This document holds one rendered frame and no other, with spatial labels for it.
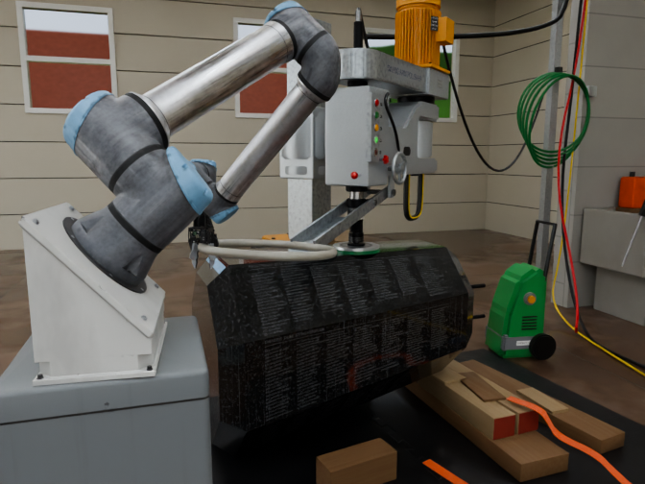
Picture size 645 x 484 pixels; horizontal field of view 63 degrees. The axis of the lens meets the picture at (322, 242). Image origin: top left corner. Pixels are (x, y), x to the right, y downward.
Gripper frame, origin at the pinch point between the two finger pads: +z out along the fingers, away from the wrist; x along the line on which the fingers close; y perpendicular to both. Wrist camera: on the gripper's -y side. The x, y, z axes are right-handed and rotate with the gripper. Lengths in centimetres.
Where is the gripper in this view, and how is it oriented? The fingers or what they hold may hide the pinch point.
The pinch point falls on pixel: (203, 264)
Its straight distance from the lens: 193.0
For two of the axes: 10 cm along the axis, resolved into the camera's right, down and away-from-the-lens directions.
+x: 10.0, 0.4, -0.5
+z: -0.4, 9.9, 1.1
